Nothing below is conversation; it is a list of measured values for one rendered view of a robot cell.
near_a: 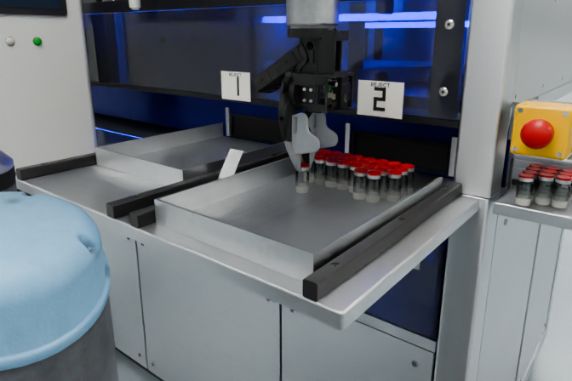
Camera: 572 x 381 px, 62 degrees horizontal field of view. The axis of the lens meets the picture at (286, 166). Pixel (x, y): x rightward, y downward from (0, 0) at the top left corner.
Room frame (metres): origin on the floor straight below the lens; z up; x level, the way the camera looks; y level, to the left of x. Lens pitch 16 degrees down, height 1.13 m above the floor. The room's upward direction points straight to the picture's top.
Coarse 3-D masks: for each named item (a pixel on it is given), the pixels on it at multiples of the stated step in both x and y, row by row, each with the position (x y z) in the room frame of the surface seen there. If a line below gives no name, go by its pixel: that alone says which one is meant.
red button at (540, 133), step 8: (536, 120) 0.63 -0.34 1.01; (544, 120) 0.63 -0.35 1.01; (528, 128) 0.63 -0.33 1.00; (536, 128) 0.62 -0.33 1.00; (544, 128) 0.62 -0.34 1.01; (552, 128) 0.62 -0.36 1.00; (520, 136) 0.64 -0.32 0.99; (528, 136) 0.63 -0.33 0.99; (536, 136) 0.62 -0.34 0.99; (544, 136) 0.61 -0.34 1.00; (552, 136) 0.62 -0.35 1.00; (528, 144) 0.63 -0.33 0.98; (536, 144) 0.62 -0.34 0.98; (544, 144) 0.62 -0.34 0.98
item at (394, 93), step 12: (360, 84) 0.83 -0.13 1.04; (372, 84) 0.81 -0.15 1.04; (384, 84) 0.80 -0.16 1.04; (396, 84) 0.79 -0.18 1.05; (360, 96) 0.83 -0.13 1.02; (372, 96) 0.81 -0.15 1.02; (396, 96) 0.78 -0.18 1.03; (360, 108) 0.83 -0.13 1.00; (372, 108) 0.81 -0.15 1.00; (396, 108) 0.78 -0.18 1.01
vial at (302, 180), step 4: (304, 168) 0.71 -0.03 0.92; (308, 168) 0.72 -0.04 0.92; (296, 172) 0.72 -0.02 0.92; (300, 172) 0.71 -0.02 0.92; (304, 172) 0.71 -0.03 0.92; (308, 172) 0.72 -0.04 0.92; (296, 176) 0.71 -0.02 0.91; (300, 176) 0.71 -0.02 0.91; (304, 176) 0.71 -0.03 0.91; (308, 176) 0.72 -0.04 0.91; (296, 180) 0.71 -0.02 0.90; (300, 180) 0.71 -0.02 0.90; (304, 180) 0.71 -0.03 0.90; (308, 180) 0.72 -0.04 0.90; (296, 184) 0.71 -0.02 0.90; (300, 184) 0.71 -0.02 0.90; (304, 184) 0.71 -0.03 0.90; (308, 184) 0.72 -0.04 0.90; (296, 188) 0.71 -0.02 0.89; (300, 188) 0.71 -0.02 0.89; (304, 188) 0.71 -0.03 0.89; (308, 188) 0.72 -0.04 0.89; (300, 192) 0.71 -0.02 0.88; (304, 192) 0.71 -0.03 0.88
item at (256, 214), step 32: (288, 160) 0.81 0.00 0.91; (192, 192) 0.64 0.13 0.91; (224, 192) 0.69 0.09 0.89; (256, 192) 0.72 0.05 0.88; (288, 192) 0.72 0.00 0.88; (320, 192) 0.72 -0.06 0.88; (416, 192) 0.62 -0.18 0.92; (160, 224) 0.59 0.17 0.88; (192, 224) 0.54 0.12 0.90; (224, 224) 0.51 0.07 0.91; (256, 224) 0.59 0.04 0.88; (288, 224) 0.59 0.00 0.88; (320, 224) 0.59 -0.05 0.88; (352, 224) 0.59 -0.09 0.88; (384, 224) 0.55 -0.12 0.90; (256, 256) 0.48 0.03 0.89; (288, 256) 0.45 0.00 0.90; (320, 256) 0.44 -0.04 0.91
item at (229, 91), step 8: (224, 72) 1.03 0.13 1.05; (232, 72) 1.02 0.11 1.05; (240, 72) 1.00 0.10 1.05; (248, 72) 0.99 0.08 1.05; (224, 80) 1.03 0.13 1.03; (232, 80) 1.02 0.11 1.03; (240, 80) 1.00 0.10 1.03; (248, 80) 0.99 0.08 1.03; (224, 88) 1.04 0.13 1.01; (232, 88) 1.02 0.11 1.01; (240, 88) 1.01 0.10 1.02; (248, 88) 0.99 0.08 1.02; (224, 96) 1.04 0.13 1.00; (232, 96) 1.02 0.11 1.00; (240, 96) 1.01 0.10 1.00; (248, 96) 0.99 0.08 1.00
